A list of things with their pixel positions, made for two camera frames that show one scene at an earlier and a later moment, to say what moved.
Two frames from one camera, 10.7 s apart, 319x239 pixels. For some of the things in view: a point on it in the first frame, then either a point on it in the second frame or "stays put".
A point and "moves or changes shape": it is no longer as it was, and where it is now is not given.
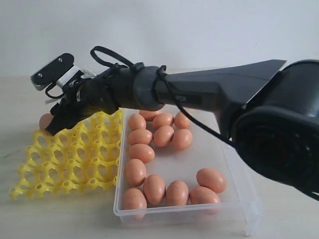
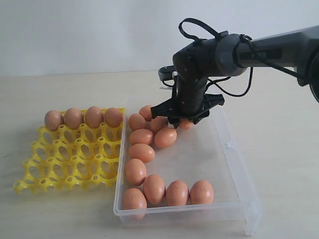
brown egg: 140,136 stays put
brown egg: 154,189 stays put
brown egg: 142,151 stays put
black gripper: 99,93 -> 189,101
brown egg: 134,204 stays put
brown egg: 177,193 stays put
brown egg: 149,115 stays put
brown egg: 45,120 moves or changes shape
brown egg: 164,135 stays put
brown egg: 182,139 -> 94,116
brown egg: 211,179 -> 113,116
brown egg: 135,172 stays put
